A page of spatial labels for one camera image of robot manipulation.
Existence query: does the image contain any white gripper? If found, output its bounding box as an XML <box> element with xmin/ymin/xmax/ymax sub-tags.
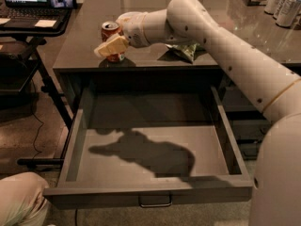
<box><xmin>94</xmin><ymin>12</ymin><xmax>150</xmax><ymax>57</ymax></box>

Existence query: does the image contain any red coke can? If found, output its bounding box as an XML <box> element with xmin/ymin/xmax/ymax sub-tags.
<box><xmin>101</xmin><ymin>21</ymin><xmax>124</xmax><ymax>63</ymax></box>

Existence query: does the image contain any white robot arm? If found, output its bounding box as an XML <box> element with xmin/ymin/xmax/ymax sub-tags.
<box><xmin>94</xmin><ymin>0</ymin><xmax>301</xmax><ymax>226</ymax></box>

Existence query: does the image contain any open grey top drawer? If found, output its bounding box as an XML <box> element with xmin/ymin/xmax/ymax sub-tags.
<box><xmin>44</xmin><ymin>88</ymin><xmax>252</xmax><ymax>209</ymax></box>

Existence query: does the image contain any grey right drawer unit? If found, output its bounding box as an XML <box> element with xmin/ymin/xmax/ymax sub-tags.
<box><xmin>221</xmin><ymin>85</ymin><xmax>272</xmax><ymax>160</ymax></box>

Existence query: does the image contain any white can right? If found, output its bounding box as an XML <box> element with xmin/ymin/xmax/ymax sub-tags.
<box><xmin>276</xmin><ymin>0</ymin><xmax>301</xmax><ymax>27</ymax></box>

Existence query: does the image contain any green chip bag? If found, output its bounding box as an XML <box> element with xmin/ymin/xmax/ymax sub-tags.
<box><xmin>166</xmin><ymin>43</ymin><xmax>204</xmax><ymax>63</ymax></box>

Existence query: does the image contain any yellow sticky note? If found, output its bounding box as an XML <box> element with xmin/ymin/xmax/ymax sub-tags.
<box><xmin>35</xmin><ymin>20</ymin><xmax>56</xmax><ymax>27</ymax></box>

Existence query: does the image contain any black laptop stand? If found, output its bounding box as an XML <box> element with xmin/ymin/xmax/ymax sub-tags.
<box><xmin>0</xmin><ymin>9</ymin><xmax>73</xmax><ymax>170</ymax></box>

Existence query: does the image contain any black laptop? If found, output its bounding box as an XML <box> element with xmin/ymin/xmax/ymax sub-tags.
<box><xmin>0</xmin><ymin>0</ymin><xmax>72</xmax><ymax>32</ymax></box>

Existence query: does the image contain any person's beige trouser knee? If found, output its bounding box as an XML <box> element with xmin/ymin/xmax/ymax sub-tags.
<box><xmin>0</xmin><ymin>172</ymin><xmax>49</xmax><ymax>226</ymax></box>

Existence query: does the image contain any black power cable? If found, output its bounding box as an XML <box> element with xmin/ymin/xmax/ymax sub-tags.
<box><xmin>29</xmin><ymin>78</ymin><xmax>45</xmax><ymax>160</ymax></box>

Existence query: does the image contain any metal drawer handle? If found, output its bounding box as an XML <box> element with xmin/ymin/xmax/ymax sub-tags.
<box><xmin>138</xmin><ymin>194</ymin><xmax>172</xmax><ymax>208</ymax></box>

